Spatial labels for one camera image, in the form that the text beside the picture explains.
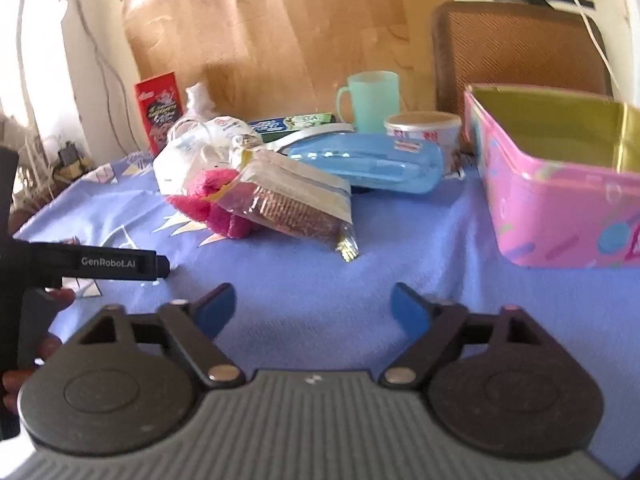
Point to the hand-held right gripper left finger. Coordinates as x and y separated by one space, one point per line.
220 310

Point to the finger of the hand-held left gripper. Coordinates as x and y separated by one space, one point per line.
100 265

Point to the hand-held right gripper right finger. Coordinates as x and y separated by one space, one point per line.
407 312

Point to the clear bag with brown brush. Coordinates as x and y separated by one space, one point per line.
295 210

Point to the blue plastic case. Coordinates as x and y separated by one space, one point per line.
370 165

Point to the pink tin box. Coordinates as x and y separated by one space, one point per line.
550 210

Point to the person's left hand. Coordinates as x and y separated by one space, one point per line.
10 385

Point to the dark small object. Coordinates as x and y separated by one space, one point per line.
70 157

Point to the white plastic bag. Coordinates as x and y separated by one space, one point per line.
185 155

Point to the red printed box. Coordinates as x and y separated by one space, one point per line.
157 110

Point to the white yogurt cup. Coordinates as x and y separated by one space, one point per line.
425 125

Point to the green and blue toothpaste box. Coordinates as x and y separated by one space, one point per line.
280 125

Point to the teal plastic cup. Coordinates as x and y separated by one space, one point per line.
375 100

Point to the wooden board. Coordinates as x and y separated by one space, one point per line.
275 35

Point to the brown chair back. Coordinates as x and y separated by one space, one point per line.
515 50

